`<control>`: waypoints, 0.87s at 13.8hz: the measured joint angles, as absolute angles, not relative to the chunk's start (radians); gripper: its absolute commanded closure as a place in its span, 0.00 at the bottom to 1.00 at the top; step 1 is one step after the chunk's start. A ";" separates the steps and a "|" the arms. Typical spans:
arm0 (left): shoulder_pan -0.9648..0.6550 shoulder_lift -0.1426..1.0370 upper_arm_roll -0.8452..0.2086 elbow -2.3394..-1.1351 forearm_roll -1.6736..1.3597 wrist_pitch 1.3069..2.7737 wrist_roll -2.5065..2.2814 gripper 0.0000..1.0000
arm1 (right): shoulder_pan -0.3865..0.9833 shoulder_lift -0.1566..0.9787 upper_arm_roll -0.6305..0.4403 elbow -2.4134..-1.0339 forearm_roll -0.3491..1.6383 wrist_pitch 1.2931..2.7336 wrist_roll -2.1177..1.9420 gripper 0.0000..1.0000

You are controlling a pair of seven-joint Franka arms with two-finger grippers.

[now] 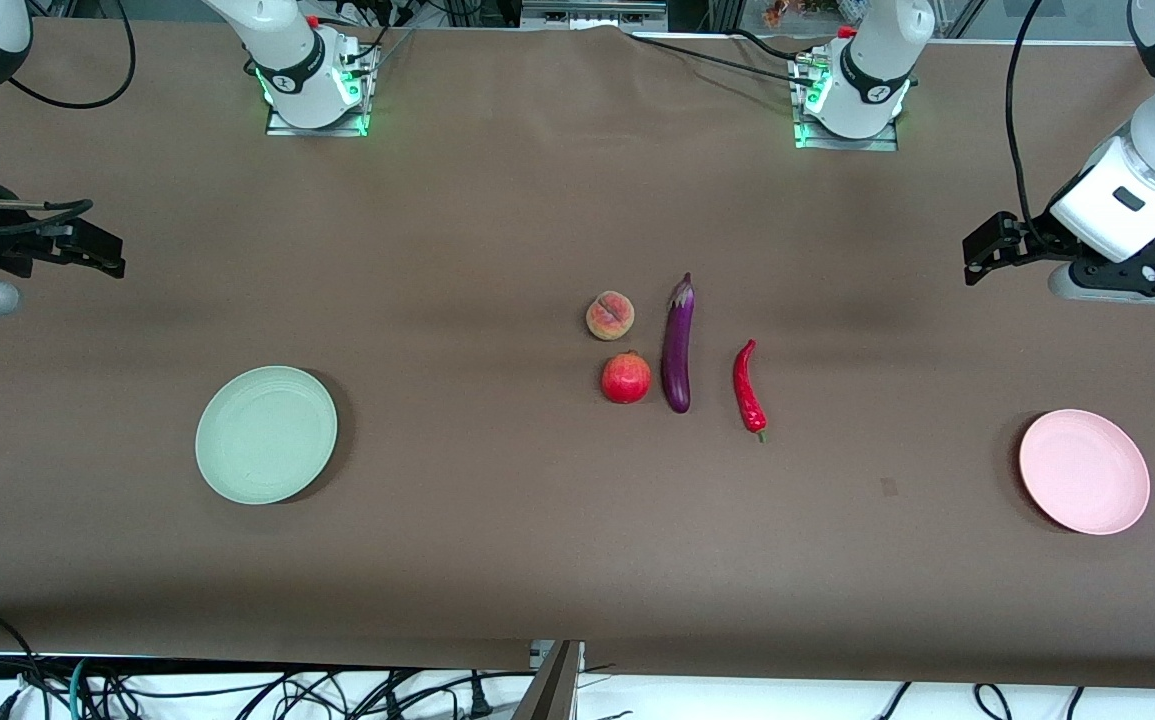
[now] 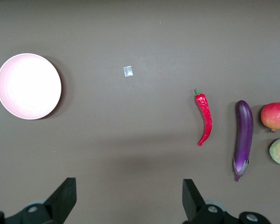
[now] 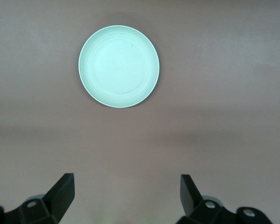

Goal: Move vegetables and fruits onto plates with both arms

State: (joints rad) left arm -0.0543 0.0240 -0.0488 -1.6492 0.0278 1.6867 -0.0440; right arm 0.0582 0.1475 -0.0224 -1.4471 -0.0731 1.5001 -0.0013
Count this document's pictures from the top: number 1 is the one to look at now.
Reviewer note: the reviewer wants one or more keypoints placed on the pink plate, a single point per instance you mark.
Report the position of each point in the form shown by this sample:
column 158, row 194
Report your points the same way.
column 1084, row 472

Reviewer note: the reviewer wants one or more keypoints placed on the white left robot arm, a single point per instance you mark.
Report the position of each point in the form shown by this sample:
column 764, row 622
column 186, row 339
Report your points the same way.
column 872, row 70

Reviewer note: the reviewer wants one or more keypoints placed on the black power plug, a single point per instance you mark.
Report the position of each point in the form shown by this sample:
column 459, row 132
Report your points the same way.
column 480, row 700

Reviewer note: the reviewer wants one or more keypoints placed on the red chili pepper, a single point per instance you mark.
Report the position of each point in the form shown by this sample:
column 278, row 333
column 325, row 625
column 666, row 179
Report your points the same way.
column 745, row 385

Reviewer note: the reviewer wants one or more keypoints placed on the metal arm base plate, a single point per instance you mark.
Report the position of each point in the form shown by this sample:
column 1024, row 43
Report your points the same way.
column 882, row 143
column 282, row 128

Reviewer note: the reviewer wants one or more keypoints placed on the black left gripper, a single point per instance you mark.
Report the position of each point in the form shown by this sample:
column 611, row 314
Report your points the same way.
column 1025, row 243

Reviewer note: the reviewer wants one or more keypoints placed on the light green plate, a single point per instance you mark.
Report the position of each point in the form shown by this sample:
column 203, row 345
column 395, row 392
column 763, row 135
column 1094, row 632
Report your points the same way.
column 266, row 435

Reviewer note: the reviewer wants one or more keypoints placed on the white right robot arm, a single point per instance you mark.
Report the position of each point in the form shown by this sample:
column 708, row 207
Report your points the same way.
column 287, row 50

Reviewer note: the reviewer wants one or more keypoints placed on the pink yellow peach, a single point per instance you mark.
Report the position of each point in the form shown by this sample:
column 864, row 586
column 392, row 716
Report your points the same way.
column 610, row 316

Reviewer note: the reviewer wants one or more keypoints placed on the brown table cloth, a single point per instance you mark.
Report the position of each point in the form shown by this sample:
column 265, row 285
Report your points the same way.
column 497, row 520

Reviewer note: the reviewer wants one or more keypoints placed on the grey metal post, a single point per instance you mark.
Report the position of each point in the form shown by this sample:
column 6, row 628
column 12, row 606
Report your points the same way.
column 549, row 685

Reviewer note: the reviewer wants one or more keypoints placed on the purple eggplant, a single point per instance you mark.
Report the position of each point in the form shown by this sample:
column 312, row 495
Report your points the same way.
column 677, row 350

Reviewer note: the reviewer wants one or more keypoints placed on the red round fruit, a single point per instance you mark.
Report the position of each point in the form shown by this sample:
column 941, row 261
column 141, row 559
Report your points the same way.
column 626, row 380

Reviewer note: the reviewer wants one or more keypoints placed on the grey background device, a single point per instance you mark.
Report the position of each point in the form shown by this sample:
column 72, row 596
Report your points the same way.
column 592, row 14

